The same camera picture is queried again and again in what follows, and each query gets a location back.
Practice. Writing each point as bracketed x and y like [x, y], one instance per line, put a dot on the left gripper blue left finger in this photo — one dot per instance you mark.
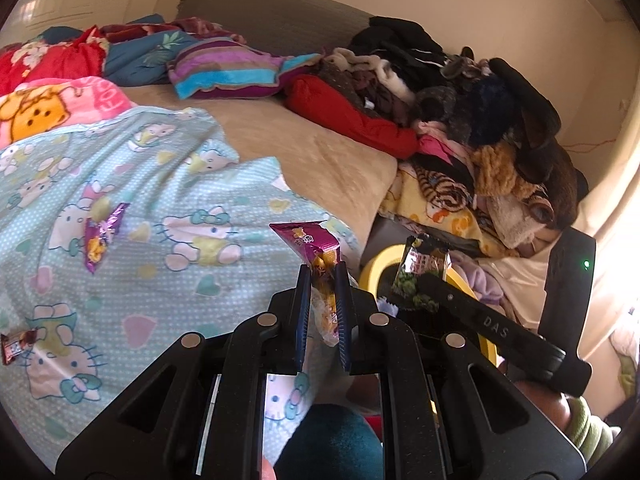
[197, 412]

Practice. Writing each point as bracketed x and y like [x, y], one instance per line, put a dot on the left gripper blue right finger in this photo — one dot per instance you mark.
[447, 411]

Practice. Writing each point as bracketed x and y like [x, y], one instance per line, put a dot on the green black snack wrapper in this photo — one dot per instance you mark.
[423, 255]

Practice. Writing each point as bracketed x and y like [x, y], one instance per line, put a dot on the brown chocolate bar wrapper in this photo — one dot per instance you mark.
[14, 345]

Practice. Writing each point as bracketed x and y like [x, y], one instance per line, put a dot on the magenta yellow snack wrapper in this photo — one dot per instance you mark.
[320, 250]

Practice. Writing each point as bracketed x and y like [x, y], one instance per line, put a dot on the purple candy wrapper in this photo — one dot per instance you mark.
[99, 236]

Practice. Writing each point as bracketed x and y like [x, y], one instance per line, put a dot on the green sleeve forearm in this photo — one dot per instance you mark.
[590, 434]

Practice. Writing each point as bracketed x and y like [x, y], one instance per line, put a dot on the person's right hand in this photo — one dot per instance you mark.
[553, 404]

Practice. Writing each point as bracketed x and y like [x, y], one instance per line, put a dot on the lilac fleece garment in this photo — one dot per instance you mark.
[486, 288]

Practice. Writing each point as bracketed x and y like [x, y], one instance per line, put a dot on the light blue Hello Kitty blanket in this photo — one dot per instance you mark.
[194, 253]

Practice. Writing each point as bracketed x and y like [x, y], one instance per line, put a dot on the yellow cartoon blanket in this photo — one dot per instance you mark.
[404, 201]

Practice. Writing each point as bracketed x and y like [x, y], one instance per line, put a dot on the beige bed sheet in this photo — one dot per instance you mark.
[344, 177]

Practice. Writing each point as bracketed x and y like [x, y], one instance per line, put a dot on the pile of dark clothes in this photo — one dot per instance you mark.
[487, 136]

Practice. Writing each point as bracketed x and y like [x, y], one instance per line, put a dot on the red cushion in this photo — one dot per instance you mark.
[313, 99]

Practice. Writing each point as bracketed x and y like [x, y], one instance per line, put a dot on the purple striped pillow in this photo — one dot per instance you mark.
[222, 68]

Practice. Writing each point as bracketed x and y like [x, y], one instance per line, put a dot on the pink cartoon bear blanket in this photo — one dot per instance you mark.
[42, 105]

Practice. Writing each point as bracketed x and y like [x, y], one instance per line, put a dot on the blue leaf pattern quilt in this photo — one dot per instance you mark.
[139, 52]

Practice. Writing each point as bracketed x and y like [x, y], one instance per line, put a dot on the red floral quilt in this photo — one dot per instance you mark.
[81, 57]

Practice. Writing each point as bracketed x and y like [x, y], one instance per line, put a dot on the grey headboard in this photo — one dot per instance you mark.
[282, 27]

